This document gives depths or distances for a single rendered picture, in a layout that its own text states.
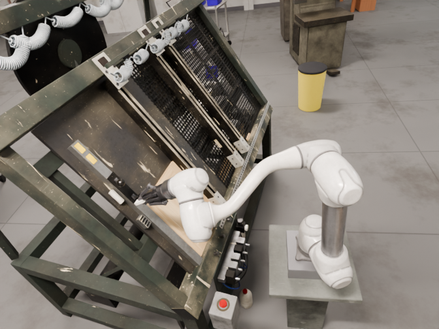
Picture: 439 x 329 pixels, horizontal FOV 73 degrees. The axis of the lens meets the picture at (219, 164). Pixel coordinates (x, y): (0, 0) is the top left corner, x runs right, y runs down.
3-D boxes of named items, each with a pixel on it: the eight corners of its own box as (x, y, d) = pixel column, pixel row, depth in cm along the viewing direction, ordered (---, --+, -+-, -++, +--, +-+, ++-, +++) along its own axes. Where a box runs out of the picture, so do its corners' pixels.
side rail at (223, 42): (257, 108, 309) (265, 104, 303) (190, 13, 267) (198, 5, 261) (258, 104, 315) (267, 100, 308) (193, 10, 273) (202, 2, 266)
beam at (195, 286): (184, 320, 165) (198, 320, 158) (170, 309, 160) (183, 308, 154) (264, 113, 320) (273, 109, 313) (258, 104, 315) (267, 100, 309)
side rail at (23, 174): (170, 308, 160) (183, 308, 154) (-12, 164, 118) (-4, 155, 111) (174, 297, 165) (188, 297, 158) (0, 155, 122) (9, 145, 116)
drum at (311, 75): (319, 98, 474) (324, 60, 433) (325, 111, 443) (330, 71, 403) (294, 101, 479) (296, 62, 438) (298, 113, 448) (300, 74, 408)
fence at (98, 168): (195, 266, 174) (200, 266, 172) (66, 148, 138) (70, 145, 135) (198, 258, 178) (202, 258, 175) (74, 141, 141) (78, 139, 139)
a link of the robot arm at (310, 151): (293, 137, 125) (307, 156, 115) (333, 128, 127) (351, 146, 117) (292, 161, 133) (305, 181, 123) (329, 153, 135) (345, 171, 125)
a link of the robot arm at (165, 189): (179, 202, 123) (170, 205, 126) (188, 186, 129) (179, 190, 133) (164, 187, 119) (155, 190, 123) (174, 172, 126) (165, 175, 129)
